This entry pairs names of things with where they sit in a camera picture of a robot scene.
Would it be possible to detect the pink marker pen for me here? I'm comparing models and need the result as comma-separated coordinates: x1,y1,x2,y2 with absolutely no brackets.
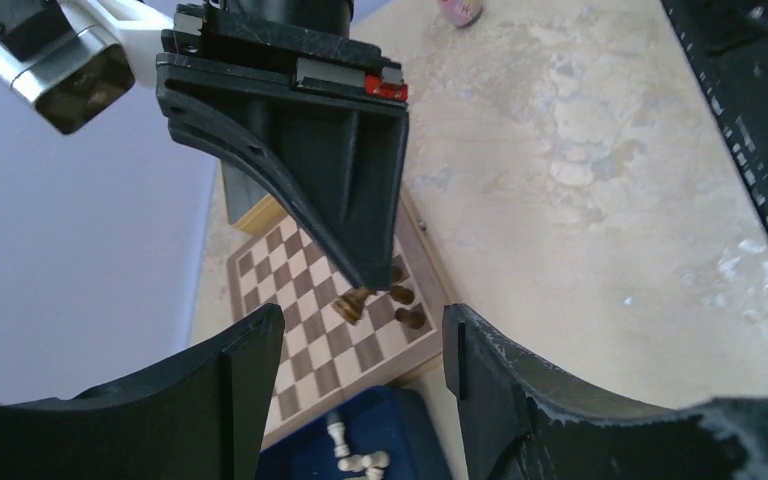
436,0,484,28

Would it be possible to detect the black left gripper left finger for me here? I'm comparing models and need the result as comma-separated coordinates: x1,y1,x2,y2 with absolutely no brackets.
0,304,285,479

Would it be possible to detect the yellow metal tin tray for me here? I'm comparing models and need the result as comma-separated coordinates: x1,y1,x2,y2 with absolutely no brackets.
220,162,286,237

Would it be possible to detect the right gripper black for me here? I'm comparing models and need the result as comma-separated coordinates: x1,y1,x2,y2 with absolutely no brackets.
155,3,409,289

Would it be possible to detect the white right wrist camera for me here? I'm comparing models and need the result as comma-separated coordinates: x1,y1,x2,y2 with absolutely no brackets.
0,0,173,135

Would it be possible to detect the dark blue square tray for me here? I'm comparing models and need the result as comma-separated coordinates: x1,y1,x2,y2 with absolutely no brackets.
255,386,452,480

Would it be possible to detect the light wooden queen piece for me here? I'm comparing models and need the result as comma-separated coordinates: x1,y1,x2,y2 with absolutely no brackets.
326,411,351,459

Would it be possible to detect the dark wooden rook corner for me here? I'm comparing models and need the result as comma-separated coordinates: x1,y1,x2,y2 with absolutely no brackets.
394,308,427,330

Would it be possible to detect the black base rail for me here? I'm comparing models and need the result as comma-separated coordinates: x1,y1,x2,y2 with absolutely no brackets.
662,0,768,236

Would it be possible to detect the wooden chess board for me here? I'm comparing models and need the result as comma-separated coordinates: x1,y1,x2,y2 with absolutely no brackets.
226,192,454,448

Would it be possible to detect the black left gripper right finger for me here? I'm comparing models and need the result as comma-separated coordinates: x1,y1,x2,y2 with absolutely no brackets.
442,304,768,479

